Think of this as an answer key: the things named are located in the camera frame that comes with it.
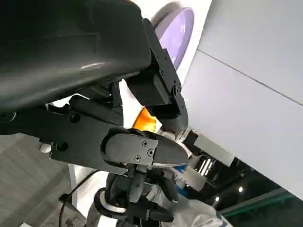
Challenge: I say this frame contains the white grey background equipment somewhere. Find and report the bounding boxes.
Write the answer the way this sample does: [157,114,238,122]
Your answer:
[175,129,235,191]

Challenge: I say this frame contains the lilac plate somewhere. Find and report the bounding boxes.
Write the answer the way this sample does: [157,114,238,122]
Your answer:
[150,1,196,69]

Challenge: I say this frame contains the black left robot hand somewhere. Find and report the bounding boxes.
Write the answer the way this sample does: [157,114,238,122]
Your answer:
[0,0,190,175]

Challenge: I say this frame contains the thin black room cable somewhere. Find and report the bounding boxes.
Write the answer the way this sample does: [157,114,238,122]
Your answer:
[58,170,97,227]

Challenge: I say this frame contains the orange white toy bread roll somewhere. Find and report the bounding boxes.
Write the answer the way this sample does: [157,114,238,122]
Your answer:
[129,105,159,133]

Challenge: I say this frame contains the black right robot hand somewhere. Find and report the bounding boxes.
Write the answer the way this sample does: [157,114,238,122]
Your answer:
[107,169,155,211]

